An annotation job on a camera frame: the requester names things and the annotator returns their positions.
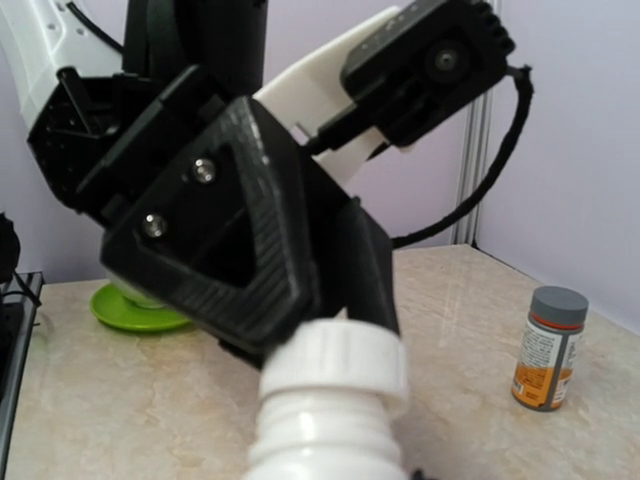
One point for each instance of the orange pill bottle grey cap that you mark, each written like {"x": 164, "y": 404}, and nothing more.
{"x": 553, "y": 330}

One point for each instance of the small white bottle cap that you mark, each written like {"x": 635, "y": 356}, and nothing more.
{"x": 341, "y": 354}

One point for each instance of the red patterned round tin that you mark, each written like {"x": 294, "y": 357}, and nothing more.
{"x": 131, "y": 294}

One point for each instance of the green plate left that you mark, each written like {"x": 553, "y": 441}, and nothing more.
{"x": 112, "y": 309}

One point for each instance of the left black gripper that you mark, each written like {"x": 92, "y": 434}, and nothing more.
{"x": 222, "y": 235}

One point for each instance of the left aluminium frame post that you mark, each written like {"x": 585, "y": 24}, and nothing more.
{"x": 474, "y": 164}

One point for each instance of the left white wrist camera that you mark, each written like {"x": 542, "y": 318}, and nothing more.
{"x": 390, "y": 80}

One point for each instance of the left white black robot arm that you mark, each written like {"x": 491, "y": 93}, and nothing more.
{"x": 82, "y": 91}

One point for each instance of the small white pill bottle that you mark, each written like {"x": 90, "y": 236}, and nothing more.
{"x": 324, "y": 434}

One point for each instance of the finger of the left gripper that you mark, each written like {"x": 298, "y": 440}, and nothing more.
{"x": 369, "y": 283}

